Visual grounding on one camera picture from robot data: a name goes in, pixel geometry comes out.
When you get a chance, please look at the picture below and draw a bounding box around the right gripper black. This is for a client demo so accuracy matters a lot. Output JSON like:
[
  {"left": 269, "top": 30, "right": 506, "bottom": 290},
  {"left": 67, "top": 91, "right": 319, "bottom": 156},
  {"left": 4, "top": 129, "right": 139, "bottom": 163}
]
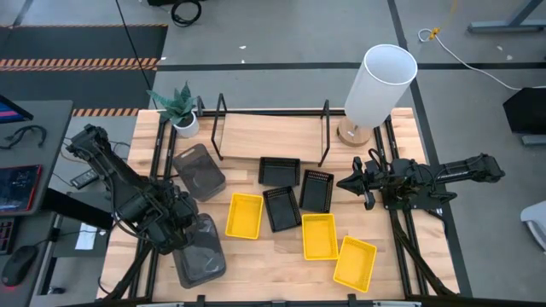
[{"left": 336, "top": 155, "right": 387, "bottom": 211}]

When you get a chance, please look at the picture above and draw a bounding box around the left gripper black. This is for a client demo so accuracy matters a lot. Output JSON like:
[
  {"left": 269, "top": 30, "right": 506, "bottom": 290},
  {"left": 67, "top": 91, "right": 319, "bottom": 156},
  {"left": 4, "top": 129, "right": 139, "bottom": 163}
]
[{"left": 160, "top": 191, "right": 200, "bottom": 256}]

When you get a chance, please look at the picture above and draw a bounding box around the grey translucent plastic bin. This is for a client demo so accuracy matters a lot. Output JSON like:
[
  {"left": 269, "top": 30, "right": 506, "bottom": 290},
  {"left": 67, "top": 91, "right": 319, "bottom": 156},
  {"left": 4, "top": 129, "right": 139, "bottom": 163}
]
[
  {"left": 171, "top": 212, "right": 227, "bottom": 290},
  {"left": 171, "top": 142, "right": 227, "bottom": 203}
]

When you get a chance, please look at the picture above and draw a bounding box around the black perforated plastic basket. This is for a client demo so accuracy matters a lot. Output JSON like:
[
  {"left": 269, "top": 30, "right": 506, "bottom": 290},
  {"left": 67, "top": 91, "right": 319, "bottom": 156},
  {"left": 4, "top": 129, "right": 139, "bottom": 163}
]
[
  {"left": 298, "top": 169, "right": 335, "bottom": 214},
  {"left": 262, "top": 185, "right": 303, "bottom": 234},
  {"left": 258, "top": 156, "right": 301, "bottom": 188}
]

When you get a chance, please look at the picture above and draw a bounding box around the yellow perforated plastic basket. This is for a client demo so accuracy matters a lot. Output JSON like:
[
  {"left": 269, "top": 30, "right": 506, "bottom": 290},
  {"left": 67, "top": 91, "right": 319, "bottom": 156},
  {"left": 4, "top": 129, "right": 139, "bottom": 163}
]
[
  {"left": 224, "top": 192, "right": 264, "bottom": 240},
  {"left": 332, "top": 235, "right": 378, "bottom": 294},
  {"left": 301, "top": 212, "right": 340, "bottom": 262}
]

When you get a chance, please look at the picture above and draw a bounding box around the white lamp with wooden base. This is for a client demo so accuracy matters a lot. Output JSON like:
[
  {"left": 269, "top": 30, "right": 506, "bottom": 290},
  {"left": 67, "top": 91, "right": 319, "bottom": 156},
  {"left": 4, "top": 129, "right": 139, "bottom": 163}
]
[{"left": 335, "top": 43, "right": 419, "bottom": 148}]

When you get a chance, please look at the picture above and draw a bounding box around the white paper sheet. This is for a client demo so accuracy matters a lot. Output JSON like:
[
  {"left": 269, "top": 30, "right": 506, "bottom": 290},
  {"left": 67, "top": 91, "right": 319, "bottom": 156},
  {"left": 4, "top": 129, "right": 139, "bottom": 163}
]
[{"left": 74, "top": 223, "right": 98, "bottom": 251}]

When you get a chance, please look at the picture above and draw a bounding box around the black flat panel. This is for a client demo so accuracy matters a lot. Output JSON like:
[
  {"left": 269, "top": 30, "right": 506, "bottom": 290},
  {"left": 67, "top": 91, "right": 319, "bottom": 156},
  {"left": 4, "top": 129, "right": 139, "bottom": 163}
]
[{"left": 42, "top": 187, "right": 115, "bottom": 231}]

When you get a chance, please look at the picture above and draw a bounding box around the green plant in white pot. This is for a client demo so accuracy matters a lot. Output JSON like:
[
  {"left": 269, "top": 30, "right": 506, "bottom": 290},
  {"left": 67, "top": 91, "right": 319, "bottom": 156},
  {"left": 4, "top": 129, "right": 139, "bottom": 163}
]
[{"left": 146, "top": 81, "right": 201, "bottom": 140}]

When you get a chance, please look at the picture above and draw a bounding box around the black power adapter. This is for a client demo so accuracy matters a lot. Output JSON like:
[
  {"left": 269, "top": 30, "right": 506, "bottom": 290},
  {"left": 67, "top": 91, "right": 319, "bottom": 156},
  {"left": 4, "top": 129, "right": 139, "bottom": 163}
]
[{"left": 69, "top": 168, "right": 100, "bottom": 190}]

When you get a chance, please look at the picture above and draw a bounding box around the black computer mouse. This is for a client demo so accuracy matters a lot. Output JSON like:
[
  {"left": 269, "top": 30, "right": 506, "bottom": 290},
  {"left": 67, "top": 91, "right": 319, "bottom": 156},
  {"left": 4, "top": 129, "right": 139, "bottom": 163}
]
[{"left": 1, "top": 245, "right": 38, "bottom": 287}]

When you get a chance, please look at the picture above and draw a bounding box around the red-edged tablet screen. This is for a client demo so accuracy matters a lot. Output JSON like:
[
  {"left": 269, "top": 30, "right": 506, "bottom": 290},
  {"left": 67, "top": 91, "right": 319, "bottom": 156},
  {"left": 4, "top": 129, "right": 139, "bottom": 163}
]
[{"left": 0, "top": 164, "right": 44, "bottom": 214}]

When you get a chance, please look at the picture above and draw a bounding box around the black keyboard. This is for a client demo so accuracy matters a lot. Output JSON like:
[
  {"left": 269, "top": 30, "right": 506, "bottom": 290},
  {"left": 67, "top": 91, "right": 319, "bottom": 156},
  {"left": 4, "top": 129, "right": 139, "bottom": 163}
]
[{"left": 0, "top": 217, "right": 18, "bottom": 256}]

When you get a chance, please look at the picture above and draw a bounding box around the grey desk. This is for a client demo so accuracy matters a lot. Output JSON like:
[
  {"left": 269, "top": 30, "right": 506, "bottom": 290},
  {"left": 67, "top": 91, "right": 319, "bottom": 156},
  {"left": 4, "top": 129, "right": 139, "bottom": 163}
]
[{"left": 0, "top": 100, "right": 74, "bottom": 307}]

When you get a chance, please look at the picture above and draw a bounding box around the black box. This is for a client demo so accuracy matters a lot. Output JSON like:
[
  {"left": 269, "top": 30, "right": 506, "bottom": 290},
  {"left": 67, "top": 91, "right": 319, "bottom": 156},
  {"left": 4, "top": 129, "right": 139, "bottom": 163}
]
[{"left": 502, "top": 86, "right": 546, "bottom": 148}]

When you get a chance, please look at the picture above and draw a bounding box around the computer monitor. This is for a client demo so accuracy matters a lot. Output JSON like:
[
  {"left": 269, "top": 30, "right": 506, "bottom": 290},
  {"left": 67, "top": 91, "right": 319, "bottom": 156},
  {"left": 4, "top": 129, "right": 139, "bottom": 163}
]
[{"left": 0, "top": 94, "right": 34, "bottom": 125}]

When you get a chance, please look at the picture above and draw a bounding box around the grey metal table leg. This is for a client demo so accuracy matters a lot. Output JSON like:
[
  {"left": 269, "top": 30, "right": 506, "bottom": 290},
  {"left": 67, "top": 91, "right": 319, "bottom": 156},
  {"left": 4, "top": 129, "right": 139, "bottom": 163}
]
[{"left": 467, "top": 0, "right": 546, "bottom": 34}]

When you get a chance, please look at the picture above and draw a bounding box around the black mat with hazard stripes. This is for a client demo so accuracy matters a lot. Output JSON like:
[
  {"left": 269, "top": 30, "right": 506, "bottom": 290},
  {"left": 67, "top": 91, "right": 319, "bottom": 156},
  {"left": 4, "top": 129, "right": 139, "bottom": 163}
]
[{"left": 0, "top": 23, "right": 170, "bottom": 119}]

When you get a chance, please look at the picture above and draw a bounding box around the black aluminium rig frame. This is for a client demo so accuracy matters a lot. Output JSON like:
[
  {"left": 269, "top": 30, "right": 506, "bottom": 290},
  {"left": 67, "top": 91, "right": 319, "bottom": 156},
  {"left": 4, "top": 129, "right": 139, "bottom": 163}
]
[{"left": 96, "top": 96, "right": 462, "bottom": 307}]

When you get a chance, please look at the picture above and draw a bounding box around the black wire rack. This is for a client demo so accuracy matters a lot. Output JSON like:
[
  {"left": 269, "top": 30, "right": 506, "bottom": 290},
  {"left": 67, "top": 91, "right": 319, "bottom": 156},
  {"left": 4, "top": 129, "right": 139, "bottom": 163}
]
[{"left": 211, "top": 92, "right": 332, "bottom": 168}]

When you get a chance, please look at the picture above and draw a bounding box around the white floor cable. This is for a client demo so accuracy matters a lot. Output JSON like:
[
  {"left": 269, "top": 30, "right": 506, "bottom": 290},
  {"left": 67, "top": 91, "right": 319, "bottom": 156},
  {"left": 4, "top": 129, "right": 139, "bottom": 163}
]
[{"left": 416, "top": 27, "right": 524, "bottom": 91}]

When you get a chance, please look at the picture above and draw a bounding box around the yellow cord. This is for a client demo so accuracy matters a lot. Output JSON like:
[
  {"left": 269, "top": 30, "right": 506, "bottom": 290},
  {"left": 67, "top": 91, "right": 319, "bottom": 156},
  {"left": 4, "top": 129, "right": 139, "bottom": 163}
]
[{"left": 428, "top": 0, "right": 460, "bottom": 40}]

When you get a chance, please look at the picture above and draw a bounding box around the black cable loop on desk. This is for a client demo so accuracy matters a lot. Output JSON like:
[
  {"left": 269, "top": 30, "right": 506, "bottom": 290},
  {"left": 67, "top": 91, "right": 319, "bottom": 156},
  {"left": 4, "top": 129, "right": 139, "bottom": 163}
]
[{"left": 0, "top": 124, "right": 48, "bottom": 150}]

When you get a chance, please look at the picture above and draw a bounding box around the long thin black cable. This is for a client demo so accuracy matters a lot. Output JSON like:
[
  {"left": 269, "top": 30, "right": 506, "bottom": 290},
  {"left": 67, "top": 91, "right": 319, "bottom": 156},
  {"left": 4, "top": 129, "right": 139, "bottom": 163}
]
[{"left": 114, "top": 0, "right": 159, "bottom": 110}]

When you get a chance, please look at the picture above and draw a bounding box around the coiled black cable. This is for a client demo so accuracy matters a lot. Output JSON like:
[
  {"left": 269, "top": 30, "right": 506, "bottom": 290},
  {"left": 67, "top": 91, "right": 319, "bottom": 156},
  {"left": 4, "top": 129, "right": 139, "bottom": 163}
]
[{"left": 170, "top": 0, "right": 203, "bottom": 28}]

